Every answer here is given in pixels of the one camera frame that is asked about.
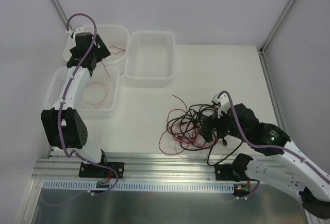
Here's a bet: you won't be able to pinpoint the thick red wire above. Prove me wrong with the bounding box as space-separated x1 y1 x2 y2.
100 45 127 77

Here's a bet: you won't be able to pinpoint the black cables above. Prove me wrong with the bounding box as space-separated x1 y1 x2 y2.
166 102 244 167

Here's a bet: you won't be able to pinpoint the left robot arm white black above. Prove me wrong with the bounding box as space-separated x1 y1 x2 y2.
41 32 110 177

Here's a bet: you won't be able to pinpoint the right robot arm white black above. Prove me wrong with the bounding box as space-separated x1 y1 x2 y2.
199 104 329 220

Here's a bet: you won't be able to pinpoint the white solid plastic tub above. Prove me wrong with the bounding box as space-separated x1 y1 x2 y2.
62 25 129 71

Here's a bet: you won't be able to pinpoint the white slotted basket front left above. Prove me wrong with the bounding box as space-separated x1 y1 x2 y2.
43 65 120 119

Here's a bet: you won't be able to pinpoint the white perforated rectangular basket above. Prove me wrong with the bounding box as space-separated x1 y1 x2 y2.
124 30 176 88

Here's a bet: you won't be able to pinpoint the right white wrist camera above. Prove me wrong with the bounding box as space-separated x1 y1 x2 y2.
212 93 230 118

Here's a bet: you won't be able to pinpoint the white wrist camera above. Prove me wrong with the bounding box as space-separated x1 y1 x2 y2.
65 26 86 39
212 93 230 118

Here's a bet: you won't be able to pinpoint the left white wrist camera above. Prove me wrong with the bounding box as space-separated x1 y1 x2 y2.
65 26 86 39

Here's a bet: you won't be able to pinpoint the thin red wire in basket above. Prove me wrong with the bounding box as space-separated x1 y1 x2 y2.
79 82 109 109

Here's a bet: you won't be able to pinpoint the tangled thin red wires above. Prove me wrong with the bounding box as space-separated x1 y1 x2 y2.
158 94 227 158

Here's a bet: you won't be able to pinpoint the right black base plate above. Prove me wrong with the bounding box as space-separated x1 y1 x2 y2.
214 164 236 181

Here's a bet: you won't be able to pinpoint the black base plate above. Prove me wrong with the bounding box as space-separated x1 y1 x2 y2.
214 164 236 181
78 162 125 179

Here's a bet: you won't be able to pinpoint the white slotted cable duct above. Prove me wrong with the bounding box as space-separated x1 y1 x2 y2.
43 180 234 194

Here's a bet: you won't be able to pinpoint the left aluminium frame post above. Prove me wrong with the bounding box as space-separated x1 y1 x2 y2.
38 0 72 35

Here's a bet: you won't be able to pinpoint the aluminium frame post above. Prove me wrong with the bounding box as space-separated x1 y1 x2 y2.
38 0 72 35
259 0 297 55

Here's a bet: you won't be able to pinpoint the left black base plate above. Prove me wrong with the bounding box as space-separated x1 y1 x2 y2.
78 162 125 179

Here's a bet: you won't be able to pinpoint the aluminium mounting rail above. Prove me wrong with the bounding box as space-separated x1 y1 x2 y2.
32 151 216 182

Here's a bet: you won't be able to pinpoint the right aluminium frame post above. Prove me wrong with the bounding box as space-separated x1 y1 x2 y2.
259 0 297 55

